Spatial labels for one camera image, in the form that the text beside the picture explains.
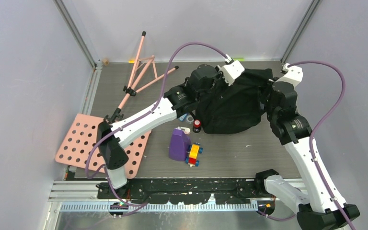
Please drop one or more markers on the colourful toy block car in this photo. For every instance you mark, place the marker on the colourful toy block car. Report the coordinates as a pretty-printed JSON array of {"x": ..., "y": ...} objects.
[{"x": 192, "y": 154}]

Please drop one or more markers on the aluminium frame rail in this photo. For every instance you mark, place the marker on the aluminium frame rail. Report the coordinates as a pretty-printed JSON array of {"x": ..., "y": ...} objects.
[{"x": 74, "y": 205}]

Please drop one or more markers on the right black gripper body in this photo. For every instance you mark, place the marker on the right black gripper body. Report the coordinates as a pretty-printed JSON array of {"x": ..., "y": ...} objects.
[{"x": 272, "y": 113}]

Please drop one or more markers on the purple stapler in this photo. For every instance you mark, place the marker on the purple stapler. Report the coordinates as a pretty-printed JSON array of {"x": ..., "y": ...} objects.
[{"x": 179, "y": 144}]

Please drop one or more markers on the black backpack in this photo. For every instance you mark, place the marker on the black backpack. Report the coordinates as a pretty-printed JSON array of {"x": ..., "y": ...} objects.
[{"x": 236, "y": 108}]

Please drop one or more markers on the blue correction tape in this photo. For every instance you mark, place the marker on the blue correction tape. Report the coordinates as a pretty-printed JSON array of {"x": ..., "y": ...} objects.
[{"x": 183, "y": 117}]

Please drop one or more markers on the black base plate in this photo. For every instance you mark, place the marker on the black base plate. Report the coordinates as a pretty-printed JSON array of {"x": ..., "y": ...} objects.
[{"x": 189, "y": 191}]

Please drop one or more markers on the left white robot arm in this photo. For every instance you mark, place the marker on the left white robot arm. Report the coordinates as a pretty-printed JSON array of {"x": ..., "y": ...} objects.
[{"x": 112, "y": 139}]

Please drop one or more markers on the clear tape roll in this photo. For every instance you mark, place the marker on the clear tape roll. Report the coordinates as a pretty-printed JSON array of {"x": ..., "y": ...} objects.
[{"x": 189, "y": 119}]

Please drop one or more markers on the pink tripod stand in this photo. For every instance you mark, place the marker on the pink tripod stand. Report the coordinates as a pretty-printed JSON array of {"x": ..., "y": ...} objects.
[{"x": 139, "y": 68}]

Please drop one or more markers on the pink perforated stand board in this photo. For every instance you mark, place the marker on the pink perforated stand board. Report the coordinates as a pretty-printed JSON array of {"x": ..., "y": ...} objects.
[{"x": 81, "y": 138}]

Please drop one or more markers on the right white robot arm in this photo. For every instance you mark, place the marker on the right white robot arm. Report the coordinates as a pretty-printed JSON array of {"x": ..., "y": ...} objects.
[{"x": 322, "y": 207}]

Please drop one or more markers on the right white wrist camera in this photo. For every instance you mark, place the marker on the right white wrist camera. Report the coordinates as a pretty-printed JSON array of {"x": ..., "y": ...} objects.
[{"x": 292, "y": 74}]

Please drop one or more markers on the red cap black bottle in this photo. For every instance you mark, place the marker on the red cap black bottle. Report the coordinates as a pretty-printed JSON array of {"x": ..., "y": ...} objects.
[{"x": 196, "y": 126}]

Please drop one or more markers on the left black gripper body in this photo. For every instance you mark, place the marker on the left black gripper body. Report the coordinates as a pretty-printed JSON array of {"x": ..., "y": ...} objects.
[{"x": 218, "y": 85}]

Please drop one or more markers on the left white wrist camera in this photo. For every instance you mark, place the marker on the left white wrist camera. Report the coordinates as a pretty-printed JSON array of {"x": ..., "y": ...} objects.
[{"x": 232, "y": 71}]

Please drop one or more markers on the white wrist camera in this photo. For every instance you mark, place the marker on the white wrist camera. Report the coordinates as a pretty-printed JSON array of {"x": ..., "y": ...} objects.
[
  {"x": 292, "y": 74},
  {"x": 232, "y": 71}
]

